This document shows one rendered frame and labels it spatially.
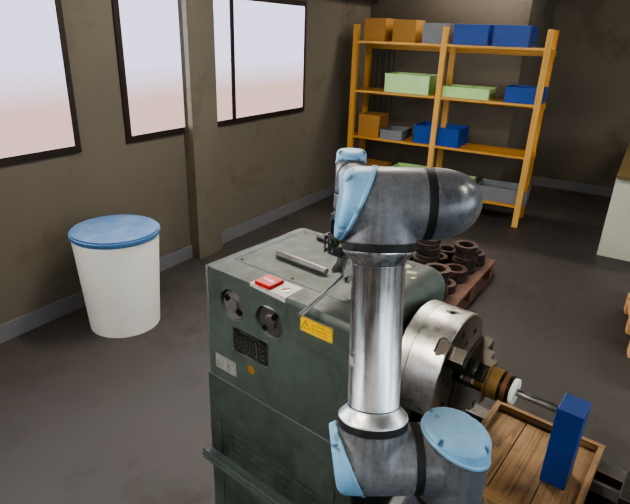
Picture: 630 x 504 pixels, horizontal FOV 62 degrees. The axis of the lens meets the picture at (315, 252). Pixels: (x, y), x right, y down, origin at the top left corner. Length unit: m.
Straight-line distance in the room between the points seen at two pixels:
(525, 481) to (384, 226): 0.93
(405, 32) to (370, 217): 5.59
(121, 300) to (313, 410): 2.28
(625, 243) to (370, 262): 5.07
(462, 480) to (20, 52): 3.35
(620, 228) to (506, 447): 4.32
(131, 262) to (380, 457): 2.79
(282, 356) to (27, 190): 2.61
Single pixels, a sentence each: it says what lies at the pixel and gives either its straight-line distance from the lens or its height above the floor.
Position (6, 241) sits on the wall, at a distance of 3.81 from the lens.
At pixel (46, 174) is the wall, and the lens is 3.86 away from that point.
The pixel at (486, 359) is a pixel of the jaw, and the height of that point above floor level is 1.11.
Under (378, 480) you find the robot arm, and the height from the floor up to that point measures 1.27.
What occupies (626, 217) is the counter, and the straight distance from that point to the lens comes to 5.72.
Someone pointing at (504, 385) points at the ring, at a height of 1.10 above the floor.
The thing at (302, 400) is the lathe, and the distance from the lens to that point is 1.55.
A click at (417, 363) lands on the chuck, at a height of 1.14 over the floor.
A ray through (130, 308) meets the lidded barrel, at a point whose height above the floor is 0.22.
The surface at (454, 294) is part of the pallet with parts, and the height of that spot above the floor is 0.15.
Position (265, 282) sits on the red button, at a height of 1.27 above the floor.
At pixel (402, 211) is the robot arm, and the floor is 1.68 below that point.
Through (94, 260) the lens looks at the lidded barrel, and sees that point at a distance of 3.52.
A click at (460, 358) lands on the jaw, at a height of 1.18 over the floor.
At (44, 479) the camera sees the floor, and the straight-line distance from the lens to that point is 2.88.
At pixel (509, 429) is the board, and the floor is 0.89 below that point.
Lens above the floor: 1.92
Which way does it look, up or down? 23 degrees down
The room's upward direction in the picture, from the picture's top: 2 degrees clockwise
